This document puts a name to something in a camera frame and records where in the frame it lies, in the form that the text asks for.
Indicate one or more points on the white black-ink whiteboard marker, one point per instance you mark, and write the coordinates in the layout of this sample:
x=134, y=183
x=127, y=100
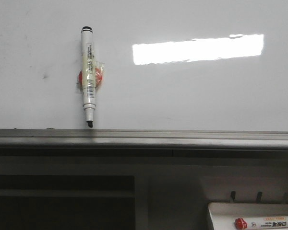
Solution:
x=88, y=75

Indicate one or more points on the grey aluminium whiteboard frame rail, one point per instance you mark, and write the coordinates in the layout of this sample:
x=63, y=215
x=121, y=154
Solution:
x=164, y=139

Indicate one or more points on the left metal tray hook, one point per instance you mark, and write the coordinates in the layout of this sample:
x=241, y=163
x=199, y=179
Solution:
x=232, y=196

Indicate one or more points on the white whiteboard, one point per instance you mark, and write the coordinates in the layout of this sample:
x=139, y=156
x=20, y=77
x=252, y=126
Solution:
x=169, y=64

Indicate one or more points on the red round magnet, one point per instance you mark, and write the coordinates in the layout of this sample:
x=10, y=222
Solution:
x=99, y=69

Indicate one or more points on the white marker tray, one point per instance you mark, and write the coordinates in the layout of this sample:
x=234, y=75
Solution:
x=221, y=216

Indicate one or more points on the middle metal tray hook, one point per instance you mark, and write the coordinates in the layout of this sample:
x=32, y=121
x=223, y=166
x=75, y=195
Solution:
x=259, y=197

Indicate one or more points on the red-capped white marker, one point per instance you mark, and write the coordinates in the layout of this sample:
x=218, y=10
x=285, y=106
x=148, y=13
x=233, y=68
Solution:
x=256, y=223

